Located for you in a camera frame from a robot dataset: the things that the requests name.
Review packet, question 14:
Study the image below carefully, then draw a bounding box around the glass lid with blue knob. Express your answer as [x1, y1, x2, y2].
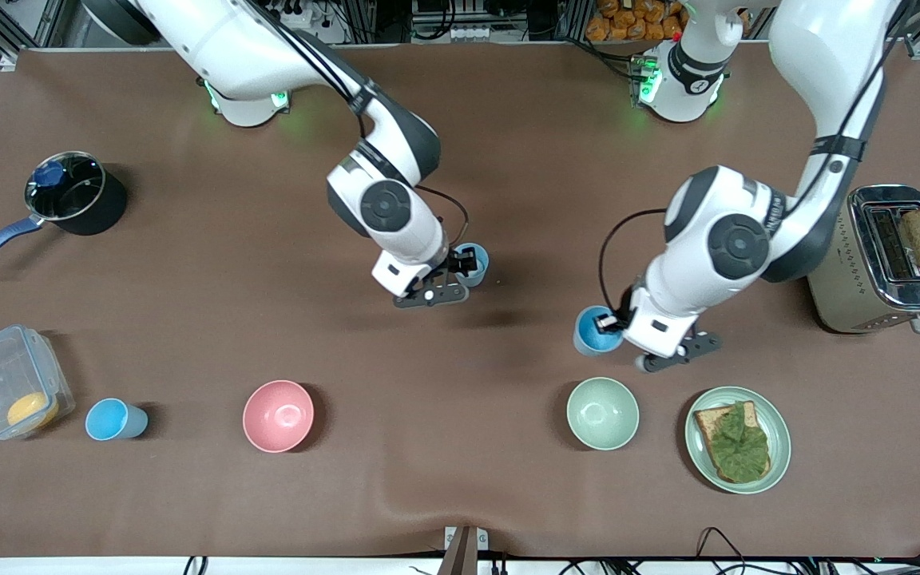
[25, 152, 105, 222]

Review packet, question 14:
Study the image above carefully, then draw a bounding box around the pale green plate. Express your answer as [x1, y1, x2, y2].
[684, 387, 791, 495]

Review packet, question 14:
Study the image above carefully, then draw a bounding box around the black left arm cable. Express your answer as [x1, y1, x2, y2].
[598, 0, 904, 314]

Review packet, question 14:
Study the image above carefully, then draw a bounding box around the toast slice under lettuce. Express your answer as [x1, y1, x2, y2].
[693, 399, 772, 485]

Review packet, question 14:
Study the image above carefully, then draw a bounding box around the black pot with blue handle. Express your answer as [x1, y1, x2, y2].
[0, 150, 128, 275]

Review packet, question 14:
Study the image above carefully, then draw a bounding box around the bag of orange buns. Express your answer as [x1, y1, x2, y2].
[585, 0, 688, 42]

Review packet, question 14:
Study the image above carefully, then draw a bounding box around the blue plastic cup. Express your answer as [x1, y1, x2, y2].
[452, 243, 490, 288]
[85, 398, 149, 442]
[573, 306, 627, 357]

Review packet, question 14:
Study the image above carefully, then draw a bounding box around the black looped floor cable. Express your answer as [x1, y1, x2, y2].
[696, 527, 748, 575]

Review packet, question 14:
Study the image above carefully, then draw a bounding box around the pink bowl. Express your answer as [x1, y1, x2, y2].
[242, 379, 315, 454]

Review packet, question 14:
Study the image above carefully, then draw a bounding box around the green lettuce leaf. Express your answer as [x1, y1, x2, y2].
[708, 402, 771, 482]

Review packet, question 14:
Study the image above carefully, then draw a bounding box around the white power strip with plugs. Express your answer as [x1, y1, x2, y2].
[268, 0, 319, 30]

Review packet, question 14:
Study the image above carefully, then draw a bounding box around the pale green bowl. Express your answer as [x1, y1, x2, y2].
[566, 377, 640, 451]

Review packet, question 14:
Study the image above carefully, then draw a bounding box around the orange round food item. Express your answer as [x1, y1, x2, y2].
[6, 391, 60, 429]

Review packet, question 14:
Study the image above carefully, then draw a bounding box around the beige and chrome toaster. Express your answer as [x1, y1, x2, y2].
[807, 185, 920, 335]

